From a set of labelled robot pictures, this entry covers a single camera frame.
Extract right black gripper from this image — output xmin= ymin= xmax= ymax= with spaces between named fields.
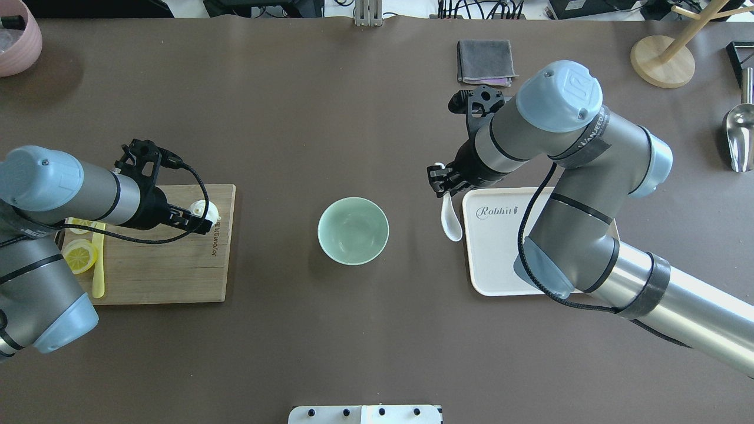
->
xmin=426 ymin=140 xmax=507 ymax=198

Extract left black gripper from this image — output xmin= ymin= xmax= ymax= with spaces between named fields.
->
xmin=133 ymin=186 xmax=214 ymax=234

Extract white steamed bun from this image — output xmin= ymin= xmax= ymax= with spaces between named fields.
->
xmin=188 ymin=200 xmax=221 ymax=225

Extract white ceramic spoon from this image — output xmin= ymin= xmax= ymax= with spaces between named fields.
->
xmin=441 ymin=191 xmax=463 ymax=242

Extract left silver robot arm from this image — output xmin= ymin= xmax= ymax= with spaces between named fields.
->
xmin=1 ymin=140 xmax=213 ymax=360

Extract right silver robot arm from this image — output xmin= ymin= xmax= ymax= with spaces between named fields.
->
xmin=426 ymin=60 xmax=753 ymax=377

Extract light green bowl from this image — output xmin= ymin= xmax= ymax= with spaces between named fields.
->
xmin=317 ymin=197 xmax=389 ymax=266

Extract pink bowl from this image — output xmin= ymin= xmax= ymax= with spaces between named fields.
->
xmin=1 ymin=1 xmax=42 ymax=78

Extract wooden cutting board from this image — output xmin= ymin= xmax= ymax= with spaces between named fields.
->
xmin=91 ymin=184 xmax=236 ymax=306

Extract cream rabbit tray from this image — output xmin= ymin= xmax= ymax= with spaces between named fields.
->
xmin=462 ymin=187 xmax=620 ymax=297

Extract yellow plastic knife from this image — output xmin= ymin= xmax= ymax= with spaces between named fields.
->
xmin=91 ymin=233 xmax=105 ymax=299

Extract stacked lemon slices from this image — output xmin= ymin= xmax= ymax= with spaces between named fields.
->
xmin=61 ymin=239 xmax=99 ymax=276

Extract grey folded cloth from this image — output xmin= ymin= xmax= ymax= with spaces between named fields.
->
xmin=457 ymin=39 xmax=517 ymax=88

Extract wooden mug tree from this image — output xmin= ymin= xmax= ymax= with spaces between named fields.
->
xmin=630 ymin=1 xmax=753 ymax=89

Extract metal scoop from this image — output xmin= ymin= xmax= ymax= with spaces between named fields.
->
xmin=725 ymin=67 xmax=753 ymax=173

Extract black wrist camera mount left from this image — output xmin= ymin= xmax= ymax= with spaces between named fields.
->
xmin=115 ymin=139 xmax=185 ymax=180

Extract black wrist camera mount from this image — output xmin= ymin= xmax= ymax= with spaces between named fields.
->
xmin=115 ymin=139 xmax=185 ymax=180
xmin=448 ymin=84 xmax=512 ymax=138

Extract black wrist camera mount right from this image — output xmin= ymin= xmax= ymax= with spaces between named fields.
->
xmin=448 ymin=84 xmax=512 ymax=138

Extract lemon slice near handle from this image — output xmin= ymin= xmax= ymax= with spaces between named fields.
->
xmin=65 ymin=217 xmax=97 ymax=234

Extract aluminium frame post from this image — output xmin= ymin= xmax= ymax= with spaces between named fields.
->
xmin=353 ymin=0 xmax=383 ymax=27

